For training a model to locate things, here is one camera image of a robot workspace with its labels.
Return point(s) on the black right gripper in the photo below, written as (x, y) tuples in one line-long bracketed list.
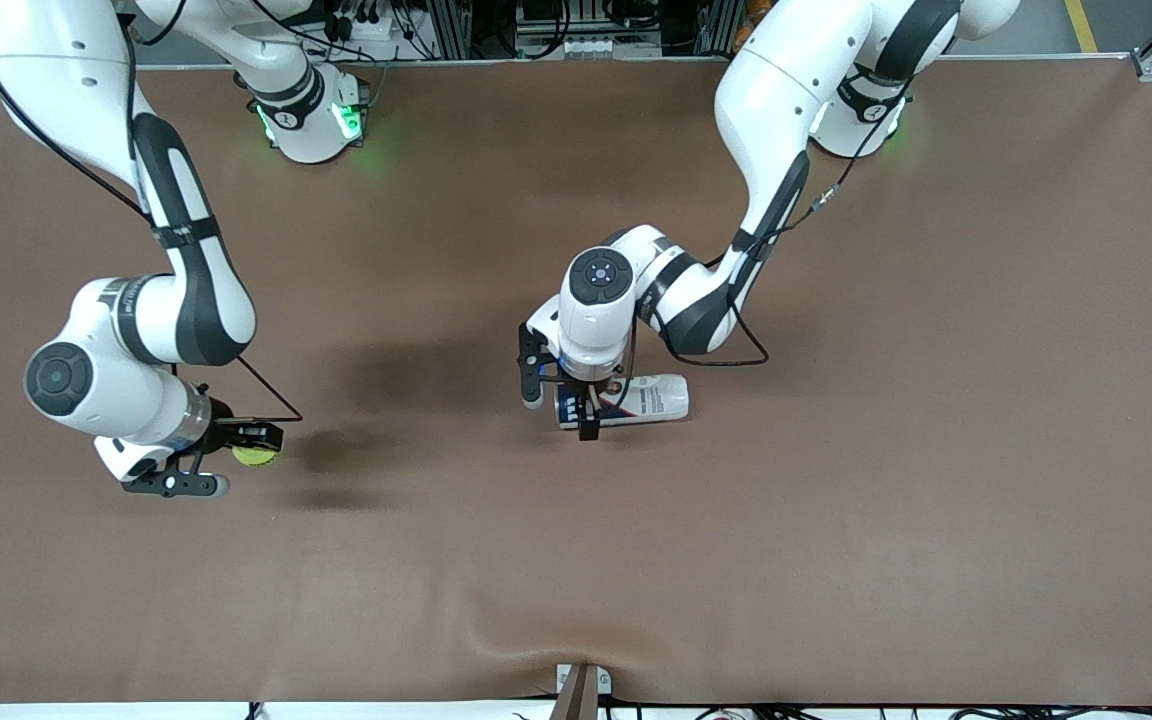
[(223, 431)]

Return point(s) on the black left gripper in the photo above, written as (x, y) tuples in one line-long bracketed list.
[(590, 405)]

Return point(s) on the yellow tennis ball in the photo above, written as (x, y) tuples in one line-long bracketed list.
[(256, 457)]

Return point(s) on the white blue tennis ball can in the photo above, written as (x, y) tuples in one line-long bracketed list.
[(656, 400)]

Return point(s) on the white terminal strip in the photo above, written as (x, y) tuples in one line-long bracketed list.
[(591, 45)]

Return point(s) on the white power strip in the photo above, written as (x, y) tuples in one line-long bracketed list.
[(366, 25)]

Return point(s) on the orange snack bags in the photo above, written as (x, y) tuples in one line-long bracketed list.
[(748, 20)]

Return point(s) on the aluminium frame post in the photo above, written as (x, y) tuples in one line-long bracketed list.
[(581, 695)]

